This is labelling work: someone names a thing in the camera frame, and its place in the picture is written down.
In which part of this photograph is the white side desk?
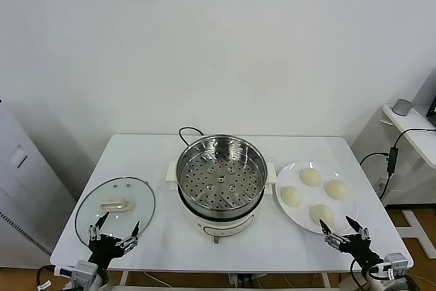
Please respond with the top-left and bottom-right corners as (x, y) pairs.
(350, 102), (436, 209)

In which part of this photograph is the white round plate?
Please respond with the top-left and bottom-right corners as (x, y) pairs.
(275, 161), (360, 236)

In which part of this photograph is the glass pot lid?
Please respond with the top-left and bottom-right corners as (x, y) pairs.
(74, 177), (157, 251)

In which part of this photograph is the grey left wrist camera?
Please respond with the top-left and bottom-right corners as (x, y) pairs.
(54, 260), (98, 288)

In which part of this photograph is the black adapter power cable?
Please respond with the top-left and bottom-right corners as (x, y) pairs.
(359, 128), (430, 203)

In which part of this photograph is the cream electric cooker base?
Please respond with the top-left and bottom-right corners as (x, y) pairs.
(166, 161), (277, 245)

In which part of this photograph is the white floor stand base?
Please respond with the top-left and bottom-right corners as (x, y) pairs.
(396, 209), (436, 260)

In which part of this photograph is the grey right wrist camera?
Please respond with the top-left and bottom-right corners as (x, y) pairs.
(371, 252), (409, 280)

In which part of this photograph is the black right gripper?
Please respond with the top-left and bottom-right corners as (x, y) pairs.
(319, 215), (384, 270)

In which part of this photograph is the perforated steel steamer basket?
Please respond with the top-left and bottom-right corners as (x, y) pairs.
(176, 136), (268, 219)

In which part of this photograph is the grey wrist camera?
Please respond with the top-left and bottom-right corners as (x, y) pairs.
(54, 260), (98, 288)
(371, 252), (409, 280)

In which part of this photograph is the black cooker power cord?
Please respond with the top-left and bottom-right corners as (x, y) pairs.
(178, 126), (207, 149)

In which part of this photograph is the power strip under table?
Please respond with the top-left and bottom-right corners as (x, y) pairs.
(228, 272), (268, 287)

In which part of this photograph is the grey white cabinet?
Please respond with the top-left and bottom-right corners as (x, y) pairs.
(0, 98), (78, 270)

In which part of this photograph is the white steamed baozi bun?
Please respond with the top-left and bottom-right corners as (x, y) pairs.
(298, 168), (322, 188)
(323, 179), (349, 200)
(280, 185), (303, 208)
(309, 204), (337, 229)

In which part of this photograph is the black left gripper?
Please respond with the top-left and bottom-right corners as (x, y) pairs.
(89, 211), (141, 270)

